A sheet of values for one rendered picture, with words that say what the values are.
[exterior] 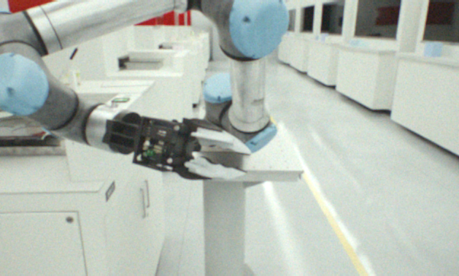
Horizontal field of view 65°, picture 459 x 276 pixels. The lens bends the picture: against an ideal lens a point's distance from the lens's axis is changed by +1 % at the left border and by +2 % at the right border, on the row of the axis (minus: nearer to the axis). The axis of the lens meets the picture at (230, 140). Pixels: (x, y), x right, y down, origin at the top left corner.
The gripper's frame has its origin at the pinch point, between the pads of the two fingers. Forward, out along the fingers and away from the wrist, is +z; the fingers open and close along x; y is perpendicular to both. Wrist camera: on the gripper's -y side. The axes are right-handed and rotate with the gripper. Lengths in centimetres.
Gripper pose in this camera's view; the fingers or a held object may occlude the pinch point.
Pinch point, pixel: (241, 161)
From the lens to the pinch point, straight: 52.7
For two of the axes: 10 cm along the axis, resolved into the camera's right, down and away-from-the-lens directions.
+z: 9.1, 2.2, -3.5
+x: 2.2, -9.7, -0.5
